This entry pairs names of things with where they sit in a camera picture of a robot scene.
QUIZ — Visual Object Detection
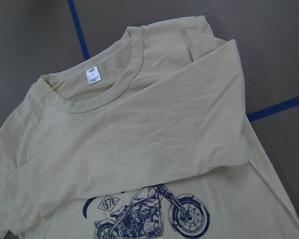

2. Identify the beige long-sleeve printed shirt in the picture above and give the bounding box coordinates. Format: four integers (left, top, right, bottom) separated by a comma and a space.
0, 16, 299, 239

